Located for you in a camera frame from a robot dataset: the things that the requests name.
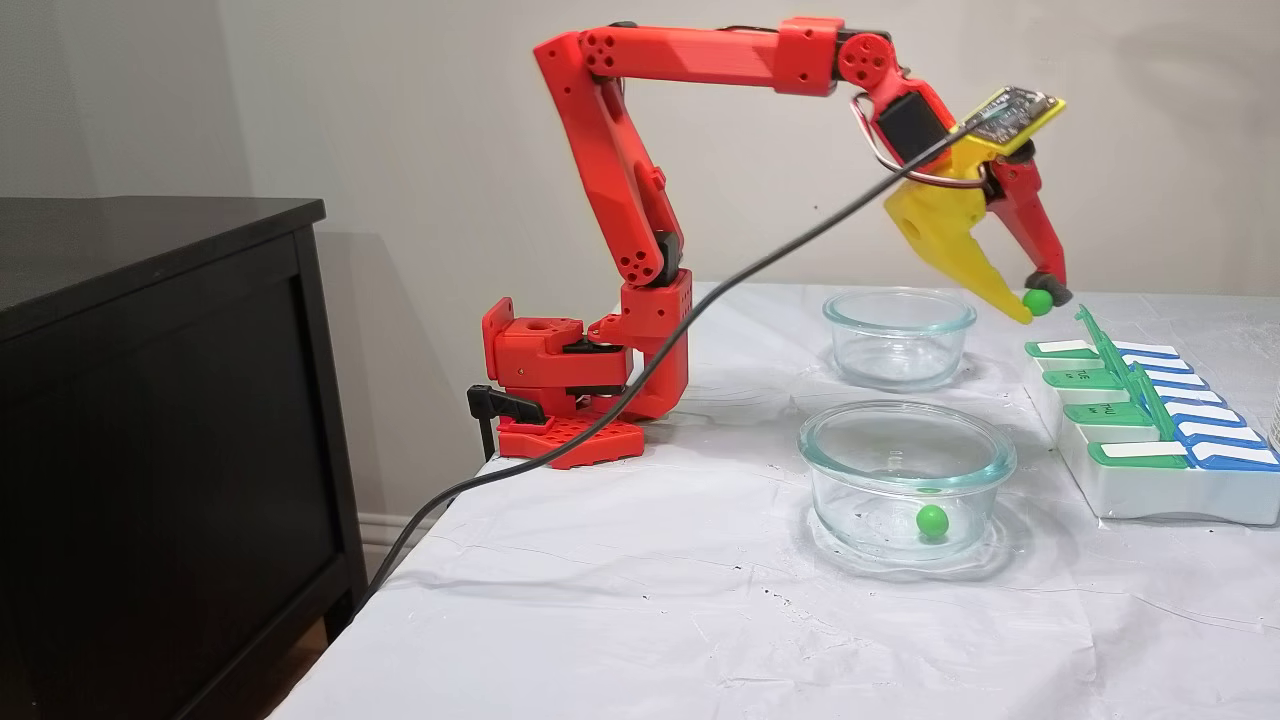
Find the green ball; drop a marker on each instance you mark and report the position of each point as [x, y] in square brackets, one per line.
[1038, 301]
[932, 521]

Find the weekly pill organizer box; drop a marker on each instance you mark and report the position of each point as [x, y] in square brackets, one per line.
[1150, 490]

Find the glass bowl for red balls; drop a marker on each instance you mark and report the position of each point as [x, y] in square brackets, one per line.
[900, 375]

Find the glass bowl with green balls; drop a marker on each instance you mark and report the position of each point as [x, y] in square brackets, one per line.
[900, 550]

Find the white tablecloth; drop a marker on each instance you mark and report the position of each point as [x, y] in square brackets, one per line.
[700, 620]

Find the black table clamp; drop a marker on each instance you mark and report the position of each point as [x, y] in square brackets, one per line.
[500, 403]

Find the black wooden cabinet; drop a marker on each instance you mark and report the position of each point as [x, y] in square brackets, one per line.
[150, 450]

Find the camera board on yellow mount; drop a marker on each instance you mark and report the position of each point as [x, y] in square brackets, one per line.
[1015, 108]

